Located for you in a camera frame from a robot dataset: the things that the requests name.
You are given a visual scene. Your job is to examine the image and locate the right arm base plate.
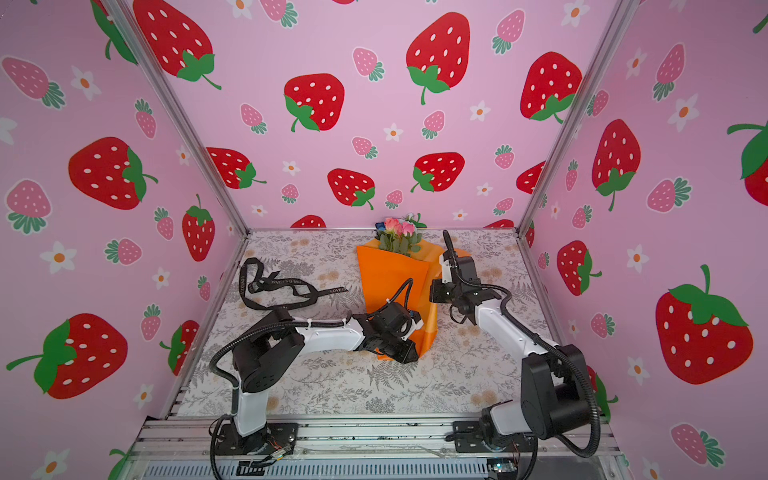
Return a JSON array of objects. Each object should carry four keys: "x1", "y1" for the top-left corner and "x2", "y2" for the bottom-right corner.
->
[{"x1": 444, "y1": 421, "x2": 538, "y2": 454}]

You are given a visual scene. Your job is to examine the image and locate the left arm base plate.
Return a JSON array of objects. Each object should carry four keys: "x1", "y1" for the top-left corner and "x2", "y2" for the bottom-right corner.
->
[{"x1": 209, "y1": 420, "x2": 299, "y2": 456}]

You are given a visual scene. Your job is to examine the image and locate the white fake rose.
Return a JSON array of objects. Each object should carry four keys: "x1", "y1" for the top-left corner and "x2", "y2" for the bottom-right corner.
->
[{"x1": 404, "y1": 213, "x2": 427, "y2": 232}]

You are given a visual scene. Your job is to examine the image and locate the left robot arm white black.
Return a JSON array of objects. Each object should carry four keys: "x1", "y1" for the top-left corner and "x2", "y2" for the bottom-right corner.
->
[{"x1": 208, "y1": 302, "x2": 423, "y2": 438}]

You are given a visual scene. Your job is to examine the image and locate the pink fake rose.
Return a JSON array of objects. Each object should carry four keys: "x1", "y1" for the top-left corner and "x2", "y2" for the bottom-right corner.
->
[
  {"x1": 377, "y1": 218, "x2": 403, "y2": 253},
  {"x1": 392, "y1": 222, "x2": 422, "y2": 256}
]

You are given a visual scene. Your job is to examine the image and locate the corner aluminium post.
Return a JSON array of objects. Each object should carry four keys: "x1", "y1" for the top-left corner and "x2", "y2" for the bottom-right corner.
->
[
  {"x1": 104, "y1": 0, "x2": 249, "y2": 237},
  {"x1": 516, "y1": 0, "x2": 640, "y2": 239}
]

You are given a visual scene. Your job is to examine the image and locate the black ribbon strap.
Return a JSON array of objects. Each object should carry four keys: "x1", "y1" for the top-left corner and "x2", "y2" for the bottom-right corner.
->
[{"x1": 238, "y1": 256, "x2": 349, "y2": 313}]

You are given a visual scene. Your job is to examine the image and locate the orange wrapping paper sheet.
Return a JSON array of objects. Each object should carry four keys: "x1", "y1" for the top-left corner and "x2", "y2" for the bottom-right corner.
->
[{"x1": 356, "y1": 240, "x2": 446, "y2": 356}]

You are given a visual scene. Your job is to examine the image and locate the left corner aluminium post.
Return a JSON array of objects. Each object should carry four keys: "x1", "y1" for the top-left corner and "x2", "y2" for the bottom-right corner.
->
[{"x1": 104, "y1": 0, "x2": 249, "y2": 237}]

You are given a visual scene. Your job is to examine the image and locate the right corner aluminium post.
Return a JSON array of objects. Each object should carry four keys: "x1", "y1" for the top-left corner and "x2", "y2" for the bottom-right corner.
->
[{"x1": 516, "y1": 0, "x2": 640, "y2": 239}]

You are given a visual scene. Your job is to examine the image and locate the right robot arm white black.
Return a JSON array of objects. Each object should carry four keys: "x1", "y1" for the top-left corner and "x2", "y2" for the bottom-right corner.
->
[{"x1": 430, "y1": 248, "x2": 601, "y2": 458}]

